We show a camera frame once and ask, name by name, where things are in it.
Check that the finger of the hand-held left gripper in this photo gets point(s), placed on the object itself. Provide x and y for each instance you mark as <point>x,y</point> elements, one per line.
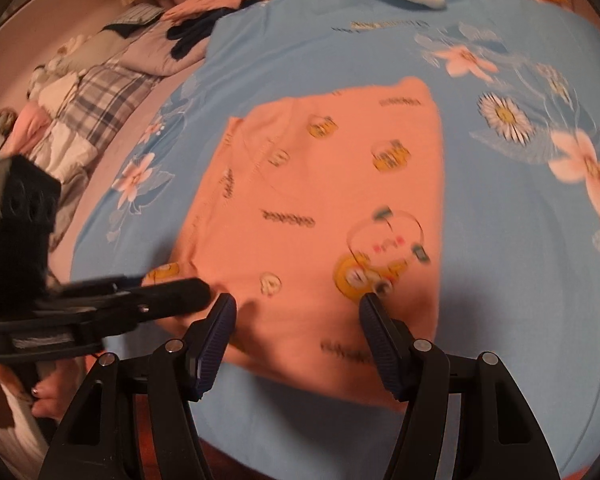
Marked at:
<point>170,297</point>
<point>100,285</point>

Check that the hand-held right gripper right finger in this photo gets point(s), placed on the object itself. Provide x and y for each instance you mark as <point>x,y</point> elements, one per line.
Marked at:
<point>380,350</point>

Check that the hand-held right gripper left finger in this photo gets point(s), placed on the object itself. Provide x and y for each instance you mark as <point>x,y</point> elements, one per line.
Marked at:
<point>215,350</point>

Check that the orange cartoon print garment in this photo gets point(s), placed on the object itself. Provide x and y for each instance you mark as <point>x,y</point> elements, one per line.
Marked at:
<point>305,175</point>

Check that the person's left hand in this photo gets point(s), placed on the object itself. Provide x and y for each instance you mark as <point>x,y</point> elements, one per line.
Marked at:
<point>57,390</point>

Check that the pink floral cloth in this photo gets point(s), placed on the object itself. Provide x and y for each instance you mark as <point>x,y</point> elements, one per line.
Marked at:
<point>15,132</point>

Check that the plaid quilt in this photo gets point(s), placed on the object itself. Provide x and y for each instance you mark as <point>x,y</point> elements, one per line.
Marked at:
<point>100,95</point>

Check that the grey lavender cloth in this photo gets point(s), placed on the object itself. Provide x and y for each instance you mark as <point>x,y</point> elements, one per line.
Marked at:
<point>155,52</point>

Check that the blue striped cloth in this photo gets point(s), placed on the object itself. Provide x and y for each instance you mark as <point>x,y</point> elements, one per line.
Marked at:
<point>132,17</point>

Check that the dark navy garment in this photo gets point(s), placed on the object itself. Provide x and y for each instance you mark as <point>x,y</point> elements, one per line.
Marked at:
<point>192,35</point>

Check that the blue floral bedsheet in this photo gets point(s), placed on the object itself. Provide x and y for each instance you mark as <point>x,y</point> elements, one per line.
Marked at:
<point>330,50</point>

